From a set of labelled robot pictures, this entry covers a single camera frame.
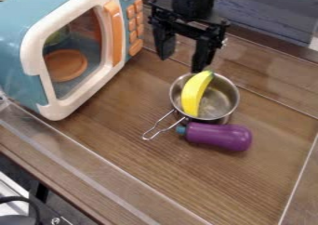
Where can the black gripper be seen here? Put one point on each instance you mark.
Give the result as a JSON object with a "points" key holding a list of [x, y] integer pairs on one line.
{"points": [[206, 29]]}

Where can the silver pot with wire handle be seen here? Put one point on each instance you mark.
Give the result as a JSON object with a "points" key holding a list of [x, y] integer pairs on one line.
{"points": [[218, 104]]}

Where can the purple toy eggplant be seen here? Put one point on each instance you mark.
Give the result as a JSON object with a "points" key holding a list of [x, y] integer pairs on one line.
{"points": [[230, 137]]}

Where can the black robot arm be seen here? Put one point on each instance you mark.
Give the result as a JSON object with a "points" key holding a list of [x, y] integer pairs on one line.
{"points": [[193, 8]]}

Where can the yellow toy banana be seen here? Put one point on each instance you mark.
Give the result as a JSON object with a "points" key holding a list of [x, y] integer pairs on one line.
{"points": [[193, 92]]}

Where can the blue toy microwave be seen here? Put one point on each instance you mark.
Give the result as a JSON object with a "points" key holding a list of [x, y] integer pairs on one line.
{"points": [[103, 28]]}

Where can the orange microwave turntable plate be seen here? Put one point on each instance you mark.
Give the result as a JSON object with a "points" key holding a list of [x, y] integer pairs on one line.
{"points": [[66, 64]]}

